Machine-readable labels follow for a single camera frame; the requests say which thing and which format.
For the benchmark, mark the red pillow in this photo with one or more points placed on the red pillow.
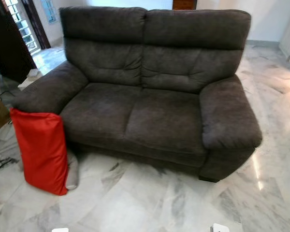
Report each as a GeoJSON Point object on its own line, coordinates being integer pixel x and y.
{"type": "Point", "coordinates": [41, 150]}

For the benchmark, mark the dark grey two-seat sofa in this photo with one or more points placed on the dark grey two-seat sofa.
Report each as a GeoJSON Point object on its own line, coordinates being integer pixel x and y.
{"type": "Point", "coordinates": [150, 111]}

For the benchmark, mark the brown wooden panel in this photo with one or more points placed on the brown wooden panel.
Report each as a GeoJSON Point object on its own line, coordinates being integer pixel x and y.
{"type": "Point", "coordinates": [184, 4]}

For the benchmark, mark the grey cushion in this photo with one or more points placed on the grey cushion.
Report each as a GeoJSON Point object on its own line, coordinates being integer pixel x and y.
{"type": "Point", "coordinates": [72, 174]}

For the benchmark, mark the beige tissue box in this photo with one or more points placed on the beige tissue box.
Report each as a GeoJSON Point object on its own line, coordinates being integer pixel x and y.
{"type": "Point", "coordinates": [34, 73]}

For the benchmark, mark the blue window pane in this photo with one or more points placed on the blue window pane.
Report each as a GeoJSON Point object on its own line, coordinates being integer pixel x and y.
{"type": "Point", "coordinates": [49, 9]}

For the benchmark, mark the white side table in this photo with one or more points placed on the white side table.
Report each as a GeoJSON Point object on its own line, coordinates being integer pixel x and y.
{"type": "Point", "coordinates": [29, 82]}

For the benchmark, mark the window with white grille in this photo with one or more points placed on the window with white grille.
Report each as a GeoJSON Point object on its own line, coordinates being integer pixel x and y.
{"type": "Point", "coordinates": [21, 26]}

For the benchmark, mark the dark wooden door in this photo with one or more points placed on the dark wooden door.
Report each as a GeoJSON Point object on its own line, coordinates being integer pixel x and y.
{"type": "Point", "coordinates": [7, 43]}

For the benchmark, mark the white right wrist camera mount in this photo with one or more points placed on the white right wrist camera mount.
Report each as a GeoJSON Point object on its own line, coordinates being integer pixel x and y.
{"type": "Point", "coordinates": [220, 228]}

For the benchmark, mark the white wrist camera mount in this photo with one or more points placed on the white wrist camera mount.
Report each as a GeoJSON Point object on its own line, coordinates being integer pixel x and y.
{"type": "Point", "coordinates": [220, 228]}
{"type": "Point", "coordinates": [60, 230]}

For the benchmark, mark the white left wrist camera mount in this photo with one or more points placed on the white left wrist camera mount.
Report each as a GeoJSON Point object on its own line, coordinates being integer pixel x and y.
{"type": "Point", "coordinates": [60, 230]}

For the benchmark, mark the dark brown door frame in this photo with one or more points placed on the dark brown door frame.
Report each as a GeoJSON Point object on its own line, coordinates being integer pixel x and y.
{"type": "Point", "coordinates": [36, 21]}

